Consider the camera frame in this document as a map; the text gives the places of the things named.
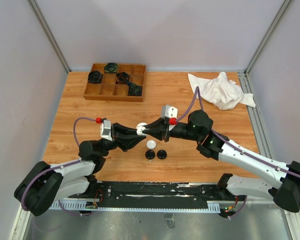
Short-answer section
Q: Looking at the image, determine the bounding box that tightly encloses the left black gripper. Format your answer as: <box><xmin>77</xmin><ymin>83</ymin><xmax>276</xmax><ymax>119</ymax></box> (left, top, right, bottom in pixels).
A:
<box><xmin>98</xmin><ymin>122</ymin><xmax>147</xmax><ymax>155</ymax></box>

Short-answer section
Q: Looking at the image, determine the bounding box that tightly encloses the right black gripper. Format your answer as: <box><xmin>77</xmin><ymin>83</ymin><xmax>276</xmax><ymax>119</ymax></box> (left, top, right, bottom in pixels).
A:
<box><xmin>142</xmin><ymin>118</ymin><xmax>202</xmax><ymax>143</ymax></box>

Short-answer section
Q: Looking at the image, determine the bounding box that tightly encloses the white round case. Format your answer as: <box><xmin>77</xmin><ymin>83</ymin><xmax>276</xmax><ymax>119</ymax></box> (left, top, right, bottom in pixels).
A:
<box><xmin>136</xmin><ymin>122</ymin><xmax>147</xmax><ymax>136</ymax></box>
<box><xmin>146</xmin><ymin>140</ymin><xmax>157</xmax><ymax>150</ymax></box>

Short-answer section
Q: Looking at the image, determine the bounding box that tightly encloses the black earbud charging case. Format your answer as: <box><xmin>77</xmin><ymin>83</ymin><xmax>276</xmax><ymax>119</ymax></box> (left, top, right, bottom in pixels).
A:
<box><xmin>156</xmin><ymin>149</ymin><xmax>167</xmax><ymax>160</ymax></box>

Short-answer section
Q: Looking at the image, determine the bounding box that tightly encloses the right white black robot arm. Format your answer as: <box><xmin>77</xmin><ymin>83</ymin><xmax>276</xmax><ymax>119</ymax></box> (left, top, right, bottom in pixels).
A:
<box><xmin>137</xmin><ymin>109</ymin><xmax>300</xmax><ymax>213</ymax></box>

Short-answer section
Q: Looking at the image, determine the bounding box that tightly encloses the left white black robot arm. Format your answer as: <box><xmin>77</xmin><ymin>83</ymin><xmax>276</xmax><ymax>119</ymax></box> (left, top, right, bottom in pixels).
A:
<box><xmin>13</xmin><ymin>120</ymin><xmax>146</xmax><ymax>216</ymax></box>

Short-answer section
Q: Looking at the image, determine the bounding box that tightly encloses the dark rolled fabric bottom right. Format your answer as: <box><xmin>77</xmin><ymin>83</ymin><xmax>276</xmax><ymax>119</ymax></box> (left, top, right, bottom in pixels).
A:
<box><xmin>126</xmin><ymin>82</ymin><xmax>143</xmax><ymax>97</ymax></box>

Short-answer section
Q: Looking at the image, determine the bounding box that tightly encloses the dark rolled fabric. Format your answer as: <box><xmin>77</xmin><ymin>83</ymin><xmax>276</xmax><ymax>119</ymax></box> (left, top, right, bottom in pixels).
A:
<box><xmin>116</xmin><ymin>71</ymin><xmax>130</xmax><ymax>85</ymax></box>
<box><xmin>126</xmin><ymin>82</ymin><xmax>143</xmax><ymax>97</ymax></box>
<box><xmin>103</xmin><ymin>62</ymin><xmax>119</xmax><ymax>74</ymax></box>
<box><xmin>87</xmin><ymin>70</ymin><xmax>103</xmax><ymax>84</ymax></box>

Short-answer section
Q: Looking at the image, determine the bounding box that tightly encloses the dark rolled fabric middle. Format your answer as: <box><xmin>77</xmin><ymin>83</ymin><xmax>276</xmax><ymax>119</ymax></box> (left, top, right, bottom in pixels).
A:
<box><xmin>116</xmin><ymin>71</ymin><xmax>130</xmax><ymax>85</ymax></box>

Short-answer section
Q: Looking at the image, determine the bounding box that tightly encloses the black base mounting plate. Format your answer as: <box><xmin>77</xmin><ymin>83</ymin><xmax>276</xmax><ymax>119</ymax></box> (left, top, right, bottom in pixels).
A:
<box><xmin>69</xmin><ymin>181</ymin><xmax>244</xmax><ymax>204</ymax></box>

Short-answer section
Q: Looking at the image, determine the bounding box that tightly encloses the dark rolled fabric far left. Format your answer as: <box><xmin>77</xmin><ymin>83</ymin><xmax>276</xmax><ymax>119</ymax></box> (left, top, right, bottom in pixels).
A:
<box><xmin>87</xmin><ymin>70</ymin><xmax>103</xmax><ymax>84</ymax></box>

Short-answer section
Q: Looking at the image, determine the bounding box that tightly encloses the dark rolled fabric top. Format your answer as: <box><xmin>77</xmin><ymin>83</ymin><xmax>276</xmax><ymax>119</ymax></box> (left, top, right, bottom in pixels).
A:
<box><xmin>103</xmin><ymin>62</ymin><xmax>119</xmax><ymax>74</ymax></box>

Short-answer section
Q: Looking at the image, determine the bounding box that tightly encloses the white crumpled cloth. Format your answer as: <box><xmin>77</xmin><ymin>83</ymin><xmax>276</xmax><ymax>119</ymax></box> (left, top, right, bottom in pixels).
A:
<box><xmin>187</xmin><ymin>72</ymin><xmax>256</xmax><ymax>111</ymax></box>

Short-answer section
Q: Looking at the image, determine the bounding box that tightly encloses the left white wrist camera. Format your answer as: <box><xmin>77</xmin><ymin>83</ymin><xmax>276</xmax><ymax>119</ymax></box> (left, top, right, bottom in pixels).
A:
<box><xmin>95</xmin><ymin>117</ymin><xmax>113</xmax><ymax>141</ymax></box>

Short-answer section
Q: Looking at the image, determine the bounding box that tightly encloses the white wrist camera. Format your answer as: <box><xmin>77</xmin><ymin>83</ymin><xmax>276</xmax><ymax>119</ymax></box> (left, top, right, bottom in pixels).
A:
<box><xmin>161</xmin><ymin>105</ymin><xmax>178</xmax><ymax>131</ymax></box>
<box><xmin>95</xmin><ymin>117</ymin><xmax>113</xmax><ymax>141</ymax></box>

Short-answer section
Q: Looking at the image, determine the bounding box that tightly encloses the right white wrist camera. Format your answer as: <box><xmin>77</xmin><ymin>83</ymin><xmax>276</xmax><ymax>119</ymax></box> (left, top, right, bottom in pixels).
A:
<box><xmin>161</xmin><ymin>105</ymin><xmax>178</xmax><ymax>131</ymax></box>

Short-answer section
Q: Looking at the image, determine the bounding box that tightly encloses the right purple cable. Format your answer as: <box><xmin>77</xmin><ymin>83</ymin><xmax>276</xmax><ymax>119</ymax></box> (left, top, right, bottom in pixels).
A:
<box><xmin>176</xmin><ymin>86</ymin><xmax>300</xmax><ymax>183</ymax></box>

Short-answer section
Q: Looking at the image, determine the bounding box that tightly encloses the purple cable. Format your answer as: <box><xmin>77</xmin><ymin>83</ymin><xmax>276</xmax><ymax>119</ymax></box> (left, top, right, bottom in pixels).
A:
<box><xmin>21</xmin><ymin>116</ymin><xmax>101</xmax><ymax>217</ymax></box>
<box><xmin>176</xmin><ymin>86</ymin><xmax>300</xmax><ymax>183</ymax></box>

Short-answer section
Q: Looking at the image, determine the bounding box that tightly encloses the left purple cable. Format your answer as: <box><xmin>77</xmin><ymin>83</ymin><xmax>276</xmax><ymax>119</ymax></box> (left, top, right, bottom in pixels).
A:
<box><xmin>21</xmin><ymin>116</ymin><xmax>101</xmax><ymax>217</ymax></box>

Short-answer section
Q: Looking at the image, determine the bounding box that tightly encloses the white slotted cable duct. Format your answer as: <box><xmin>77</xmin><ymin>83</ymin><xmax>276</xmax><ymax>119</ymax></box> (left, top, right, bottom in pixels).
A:
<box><xmin>50</xmin><ymin>197</ymin><xmax>221</xmax><ymax>214</ymax></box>

